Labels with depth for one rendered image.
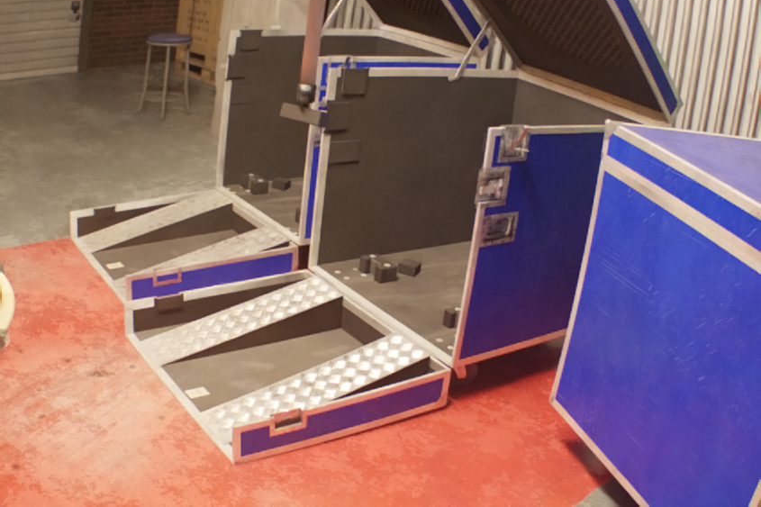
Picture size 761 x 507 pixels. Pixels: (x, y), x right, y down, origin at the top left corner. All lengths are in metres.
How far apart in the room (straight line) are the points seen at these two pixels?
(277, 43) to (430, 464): 2.37
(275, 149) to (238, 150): 0.21
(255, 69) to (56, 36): 4.12
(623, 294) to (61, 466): 1.68
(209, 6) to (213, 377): 5.23
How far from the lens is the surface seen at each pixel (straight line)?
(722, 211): 2.09
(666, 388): 2.29
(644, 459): 2.39
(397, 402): 2.85
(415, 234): 3.80
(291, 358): 3.16
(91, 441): 2.68
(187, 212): 4.16
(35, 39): 8.11
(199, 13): 7.98
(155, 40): 6.36
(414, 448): 2.78
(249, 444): 2.59
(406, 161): 3.65
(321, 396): 2.82
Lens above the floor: 1.53
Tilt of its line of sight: 20 degrees down
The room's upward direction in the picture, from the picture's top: 7 degrees clockwise
